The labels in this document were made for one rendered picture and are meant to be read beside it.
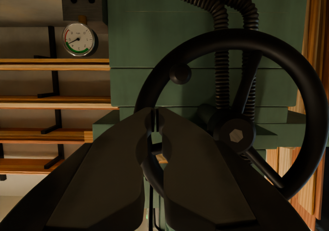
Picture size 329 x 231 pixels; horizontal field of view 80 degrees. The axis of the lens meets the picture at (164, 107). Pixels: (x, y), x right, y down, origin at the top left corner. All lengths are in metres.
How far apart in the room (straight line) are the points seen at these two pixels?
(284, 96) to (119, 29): 0.41
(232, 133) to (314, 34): 1.67
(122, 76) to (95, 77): 2.73
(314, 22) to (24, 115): 3.77
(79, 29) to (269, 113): 0.45
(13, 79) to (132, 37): 3.43
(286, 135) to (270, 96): 0.11
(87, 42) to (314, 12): 1.74
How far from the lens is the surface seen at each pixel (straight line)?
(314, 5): 1.96
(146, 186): 0.92
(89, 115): 3.28
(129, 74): 0.46
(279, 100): 0.54
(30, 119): 3.77
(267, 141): 0.43
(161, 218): 1.02
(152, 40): 0.47
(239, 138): 0.29
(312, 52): 1.90
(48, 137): 3.09
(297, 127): 0.58
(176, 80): 0.22
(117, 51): 0.47
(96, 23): 0.47
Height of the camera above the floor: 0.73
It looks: 9 degrees up
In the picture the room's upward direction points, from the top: 180 degrees counter-clockwise
